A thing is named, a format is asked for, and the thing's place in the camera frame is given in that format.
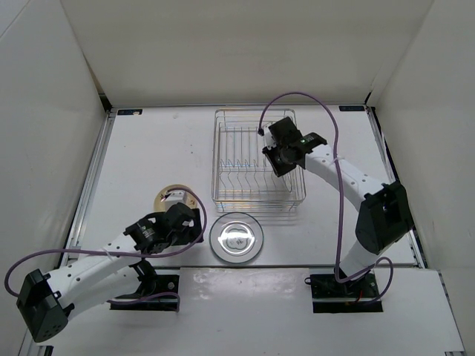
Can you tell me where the cream floral plate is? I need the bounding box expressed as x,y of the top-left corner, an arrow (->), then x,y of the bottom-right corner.
153,184 -> 197,212

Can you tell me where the white plate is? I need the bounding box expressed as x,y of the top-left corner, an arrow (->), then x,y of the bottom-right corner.
281,172 -> 293,193
209,212 -> 264,265

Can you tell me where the wire dish rack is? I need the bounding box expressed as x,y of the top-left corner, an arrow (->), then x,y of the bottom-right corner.
212,107 -> 306,213

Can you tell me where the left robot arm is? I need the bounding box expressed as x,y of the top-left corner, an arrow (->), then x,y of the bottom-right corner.
16,202 -> 207,343

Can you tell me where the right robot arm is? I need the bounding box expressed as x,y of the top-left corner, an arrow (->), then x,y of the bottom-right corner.
258,117 -> 414,297

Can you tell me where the right corner label sticker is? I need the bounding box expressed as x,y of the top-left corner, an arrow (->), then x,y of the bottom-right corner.
338,105 -> 365,112

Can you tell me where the corner label sticker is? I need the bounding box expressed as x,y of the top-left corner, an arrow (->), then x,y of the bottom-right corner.
117,109 -> 143,116
338,105 -> 365,112

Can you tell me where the left corner label sticker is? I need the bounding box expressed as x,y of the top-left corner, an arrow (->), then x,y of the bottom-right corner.
117,109 -> 143,116

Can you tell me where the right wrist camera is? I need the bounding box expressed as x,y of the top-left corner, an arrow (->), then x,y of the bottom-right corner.
258,127 -> 278,154

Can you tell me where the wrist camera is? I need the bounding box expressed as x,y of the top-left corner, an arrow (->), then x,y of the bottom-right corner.
258,127 -> 278,154
162,190 -> 187,211

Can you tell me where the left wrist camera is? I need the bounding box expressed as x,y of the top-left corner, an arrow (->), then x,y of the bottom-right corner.
162,190 -> 187,211

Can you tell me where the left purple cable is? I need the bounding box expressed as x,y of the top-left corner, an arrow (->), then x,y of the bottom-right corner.
4,188 -> 208,312

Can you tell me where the purple cable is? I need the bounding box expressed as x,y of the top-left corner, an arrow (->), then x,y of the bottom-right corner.
257,90 -> 395,303
4,188 -> 208,312

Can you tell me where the front aluminium frame rail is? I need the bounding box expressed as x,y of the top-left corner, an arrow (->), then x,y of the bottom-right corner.
153,263 -> 423,269

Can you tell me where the aluminium frame rail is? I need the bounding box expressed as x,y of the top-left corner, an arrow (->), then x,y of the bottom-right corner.
153,263 -> 423,269
18,107 -> 117,356
365,105 -> 467,356

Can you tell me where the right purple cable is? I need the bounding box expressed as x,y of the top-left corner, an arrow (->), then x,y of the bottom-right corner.
257,90 -> 395,303

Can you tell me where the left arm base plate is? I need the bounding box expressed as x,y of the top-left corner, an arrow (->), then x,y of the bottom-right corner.
109,272 -> 180,312

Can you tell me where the right aluminium frame rail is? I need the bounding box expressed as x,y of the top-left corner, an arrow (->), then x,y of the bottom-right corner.
365,105 -> 467,356

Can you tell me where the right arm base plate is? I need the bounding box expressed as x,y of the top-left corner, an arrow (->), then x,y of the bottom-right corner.
304,273 -> 383,314

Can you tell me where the left aluminium frame rail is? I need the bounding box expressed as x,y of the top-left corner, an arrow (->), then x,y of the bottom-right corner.
18,107 -> 117,356

